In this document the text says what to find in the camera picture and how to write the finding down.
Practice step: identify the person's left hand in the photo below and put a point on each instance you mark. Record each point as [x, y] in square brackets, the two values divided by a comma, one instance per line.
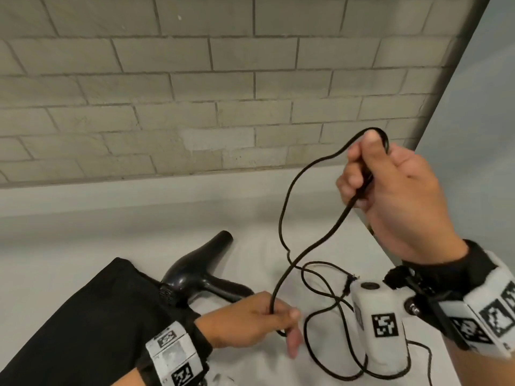
[245, 321]

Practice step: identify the person's right hand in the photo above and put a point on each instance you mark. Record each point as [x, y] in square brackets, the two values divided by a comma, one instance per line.
[406, 205]

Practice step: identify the black hair dryer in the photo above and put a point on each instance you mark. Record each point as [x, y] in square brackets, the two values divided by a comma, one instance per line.
[185, 269]

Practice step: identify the black cloth drawstring bag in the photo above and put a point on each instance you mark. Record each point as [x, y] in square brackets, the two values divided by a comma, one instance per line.
[92, 325]

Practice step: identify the person's left forearm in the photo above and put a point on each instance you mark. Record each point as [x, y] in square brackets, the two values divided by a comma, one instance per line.
[124, 379]

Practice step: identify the person's right forearm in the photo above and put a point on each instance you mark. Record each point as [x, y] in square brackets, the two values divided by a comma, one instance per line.
[483, 369]

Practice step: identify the right wristband with markers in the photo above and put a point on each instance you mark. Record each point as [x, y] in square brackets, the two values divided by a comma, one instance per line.
[483, 309]

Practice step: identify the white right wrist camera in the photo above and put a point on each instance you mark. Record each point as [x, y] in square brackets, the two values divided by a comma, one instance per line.
[380, 325]

